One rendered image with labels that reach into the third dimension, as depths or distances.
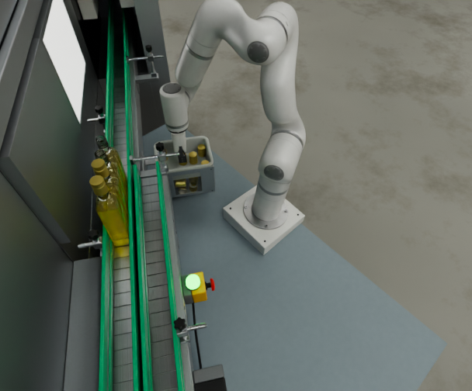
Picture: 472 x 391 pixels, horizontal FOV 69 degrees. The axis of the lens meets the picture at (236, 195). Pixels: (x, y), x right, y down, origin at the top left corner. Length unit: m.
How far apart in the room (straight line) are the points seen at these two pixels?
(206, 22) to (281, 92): 0.27
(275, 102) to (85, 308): 0.78
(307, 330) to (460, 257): 1.60
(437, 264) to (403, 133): 1.25
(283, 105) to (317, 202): 1.60
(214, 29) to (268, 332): 0.98
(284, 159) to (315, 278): 0.53
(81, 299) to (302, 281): 0.78
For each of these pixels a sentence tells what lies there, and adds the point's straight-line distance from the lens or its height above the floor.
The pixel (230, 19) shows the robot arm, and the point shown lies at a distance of 0.94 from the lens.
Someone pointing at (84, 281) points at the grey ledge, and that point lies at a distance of 1.10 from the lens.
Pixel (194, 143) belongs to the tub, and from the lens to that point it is 1.45.
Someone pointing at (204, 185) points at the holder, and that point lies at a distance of 1.42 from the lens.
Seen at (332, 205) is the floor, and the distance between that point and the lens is 2.57.
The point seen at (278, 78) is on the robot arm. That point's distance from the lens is 0.99.
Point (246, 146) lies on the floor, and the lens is 2.85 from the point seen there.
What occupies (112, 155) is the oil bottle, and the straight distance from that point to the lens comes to 1.07.
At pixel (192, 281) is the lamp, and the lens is 1.05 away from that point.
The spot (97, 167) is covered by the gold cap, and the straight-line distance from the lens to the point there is 0.95.
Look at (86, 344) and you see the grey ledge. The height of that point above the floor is 1.05.
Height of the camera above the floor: 1.99
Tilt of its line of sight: 52 degrees down
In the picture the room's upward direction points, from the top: 2 degrees clockwise
